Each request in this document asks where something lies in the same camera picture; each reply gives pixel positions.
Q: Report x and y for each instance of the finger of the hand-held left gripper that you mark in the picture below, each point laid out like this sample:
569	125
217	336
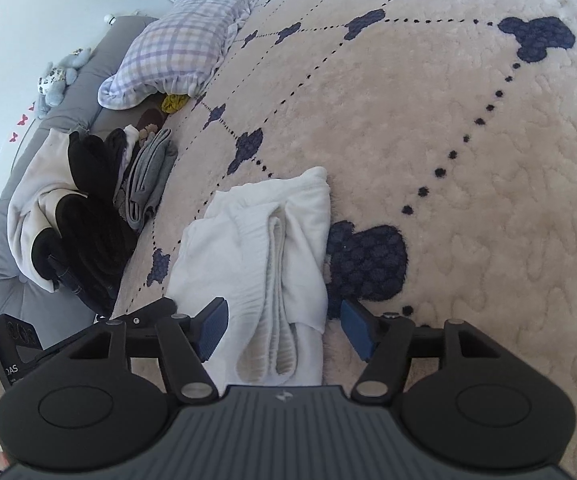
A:
141	312

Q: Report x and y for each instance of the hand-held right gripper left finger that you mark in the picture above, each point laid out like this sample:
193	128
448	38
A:
213	328

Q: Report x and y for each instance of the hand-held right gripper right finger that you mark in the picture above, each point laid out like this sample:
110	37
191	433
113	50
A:
358	331

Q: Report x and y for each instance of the white shirt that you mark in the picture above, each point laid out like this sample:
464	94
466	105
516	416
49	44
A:
248	240

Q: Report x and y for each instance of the black clothes pile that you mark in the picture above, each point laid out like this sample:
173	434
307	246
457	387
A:
93	240

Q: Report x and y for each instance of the folded grey striped garment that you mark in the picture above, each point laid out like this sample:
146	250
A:
151	175

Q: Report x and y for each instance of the cream hoodie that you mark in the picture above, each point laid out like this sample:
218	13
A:
28	190

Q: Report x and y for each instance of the brown plush toy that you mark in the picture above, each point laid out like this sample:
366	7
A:
149	125

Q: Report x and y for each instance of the beige patterned bed blanket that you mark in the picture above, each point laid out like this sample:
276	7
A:
468	160

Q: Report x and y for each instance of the yellow cloth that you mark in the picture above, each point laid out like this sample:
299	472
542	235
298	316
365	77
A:
176	103

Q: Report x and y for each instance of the grey padded headboard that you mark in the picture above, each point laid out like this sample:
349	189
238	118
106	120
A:
83	85

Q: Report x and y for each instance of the blue plush toy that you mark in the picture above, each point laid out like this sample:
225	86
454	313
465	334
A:
61	77

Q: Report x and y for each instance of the plaid pillow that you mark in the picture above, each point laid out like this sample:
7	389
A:
183	40

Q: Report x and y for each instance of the small white knob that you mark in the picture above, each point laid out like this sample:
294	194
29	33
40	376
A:
111	19

